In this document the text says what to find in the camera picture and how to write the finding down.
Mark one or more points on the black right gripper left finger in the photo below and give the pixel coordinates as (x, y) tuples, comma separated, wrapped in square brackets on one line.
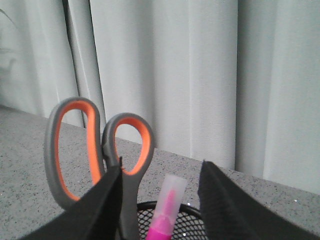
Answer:
[(95, 216)]

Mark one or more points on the pink highlighter pen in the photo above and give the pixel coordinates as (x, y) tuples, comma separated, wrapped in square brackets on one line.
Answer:
[(167, 207)]

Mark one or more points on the black mesh pen holder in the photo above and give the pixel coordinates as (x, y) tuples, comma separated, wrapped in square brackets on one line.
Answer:
[(188, 225)]

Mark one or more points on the pale grey curtain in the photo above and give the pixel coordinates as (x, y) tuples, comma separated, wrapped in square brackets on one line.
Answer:
[(236, 82)]

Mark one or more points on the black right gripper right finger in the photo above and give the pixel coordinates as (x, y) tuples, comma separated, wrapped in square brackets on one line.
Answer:
[(229, 213)]

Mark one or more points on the grey orange scissors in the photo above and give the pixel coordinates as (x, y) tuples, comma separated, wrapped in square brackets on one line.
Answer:
[(102, 158)]

